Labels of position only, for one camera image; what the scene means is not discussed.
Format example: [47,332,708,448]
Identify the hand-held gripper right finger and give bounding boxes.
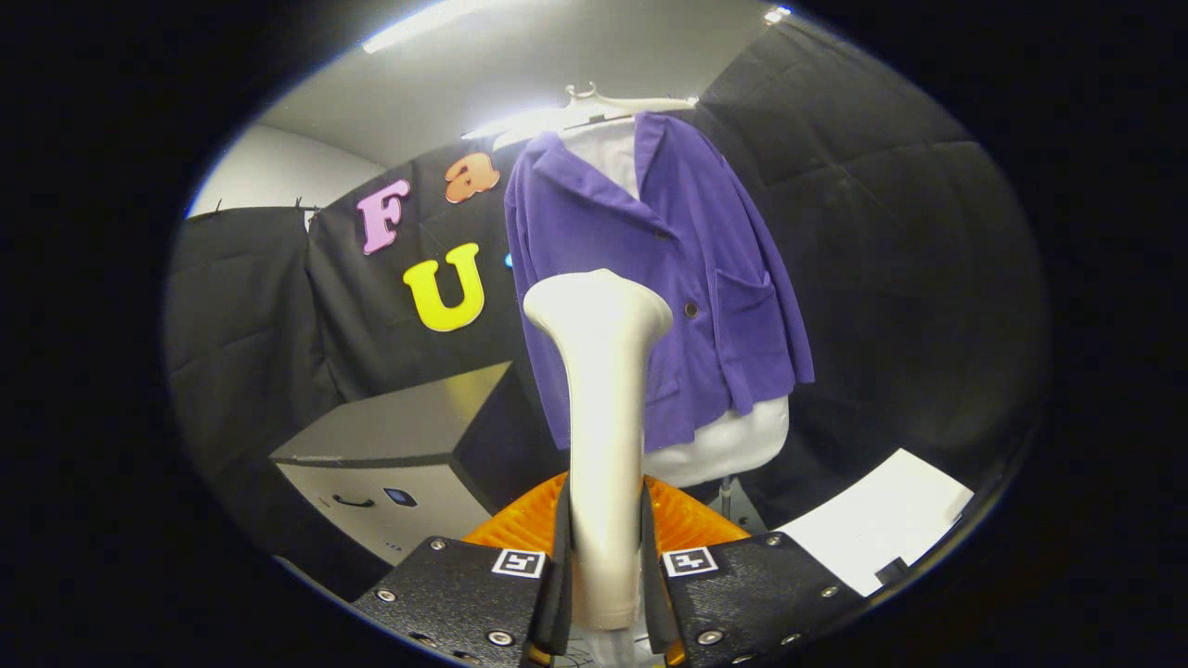
[640,473,869,668]

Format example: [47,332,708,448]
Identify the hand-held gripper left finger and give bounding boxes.
[351,471,575,668]

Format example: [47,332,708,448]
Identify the white garment steamer head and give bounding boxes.
[523,269,674,632]

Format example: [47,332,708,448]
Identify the purple jacket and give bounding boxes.
[503,111,816,454]

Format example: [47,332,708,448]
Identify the white clothes hanger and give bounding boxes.
[492,82,699,149]

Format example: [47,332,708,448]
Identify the white floor sheet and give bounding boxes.
[775,449,975,597]

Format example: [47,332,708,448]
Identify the grey cabinet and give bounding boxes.
[269,362,569,567]

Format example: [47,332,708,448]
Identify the black backdrop cloth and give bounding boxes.
[165,14,1050,595]

